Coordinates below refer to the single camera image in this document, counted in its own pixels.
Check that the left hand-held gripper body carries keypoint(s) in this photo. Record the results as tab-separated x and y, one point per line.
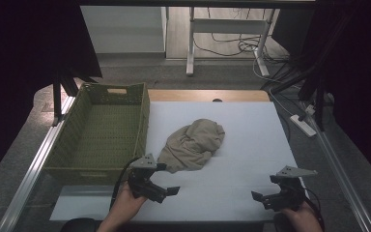
143	182

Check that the black metal stand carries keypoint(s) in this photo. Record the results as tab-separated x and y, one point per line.
57	100
319	96

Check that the person's right hand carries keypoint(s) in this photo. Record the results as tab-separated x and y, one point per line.
299	220

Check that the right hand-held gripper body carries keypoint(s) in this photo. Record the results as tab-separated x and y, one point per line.
286	193

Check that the white desk frame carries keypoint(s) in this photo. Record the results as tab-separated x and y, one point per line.
228	25

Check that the aluminium rail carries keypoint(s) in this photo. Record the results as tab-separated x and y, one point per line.
341	174
32	174

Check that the person's left hand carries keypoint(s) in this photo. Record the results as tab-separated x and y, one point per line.
127	201

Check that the white table mat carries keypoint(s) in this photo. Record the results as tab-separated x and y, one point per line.
232	193

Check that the green woven basket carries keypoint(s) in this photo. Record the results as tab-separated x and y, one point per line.
99	138

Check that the beige cloth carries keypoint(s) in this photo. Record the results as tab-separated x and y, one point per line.
191	145

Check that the white power strip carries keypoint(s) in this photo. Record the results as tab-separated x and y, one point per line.
302	125

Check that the black curtain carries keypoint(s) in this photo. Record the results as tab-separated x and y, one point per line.
360	64
29	48

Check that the dark round table grommet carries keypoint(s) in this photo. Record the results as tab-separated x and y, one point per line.
217	100

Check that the white cabinet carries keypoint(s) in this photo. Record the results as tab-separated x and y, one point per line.
122	29

